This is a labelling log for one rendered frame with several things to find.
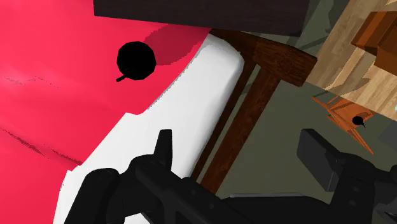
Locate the black round fruit with stem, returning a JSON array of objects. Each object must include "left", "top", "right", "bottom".
[{"left": 115, "top": 41, "right": 157, "bottom": 83}]

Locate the brown wooden cabinet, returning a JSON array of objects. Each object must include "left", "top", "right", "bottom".
[{"left": 351, "top": 10, "right": 397, "bottom": 77}]

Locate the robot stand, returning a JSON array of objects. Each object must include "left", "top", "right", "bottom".
[{"left": 93, "top": 0, "right": 311, "bottom": 38}]

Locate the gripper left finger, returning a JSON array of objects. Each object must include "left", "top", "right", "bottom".
[{"left": 63, "top": 129, "right": 232, "bottom": 224}]

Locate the small black round thing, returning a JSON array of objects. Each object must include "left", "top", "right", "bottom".
[{"left": 351, "top": 115, "right": 367, "bottom": 129}]

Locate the bed with red blanket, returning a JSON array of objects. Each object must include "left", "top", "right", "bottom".
[{"left": 0, "top": 0, "right": 318, "bottom": 224}]

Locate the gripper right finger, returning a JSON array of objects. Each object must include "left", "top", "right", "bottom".
[{"left": 296, "top": 128, "right": 397, "bottom": 224}]

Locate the orange wooden chair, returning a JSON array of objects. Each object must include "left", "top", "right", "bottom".
[{"left": 311, "top": 95, "right": 377, "bottom": 155}]

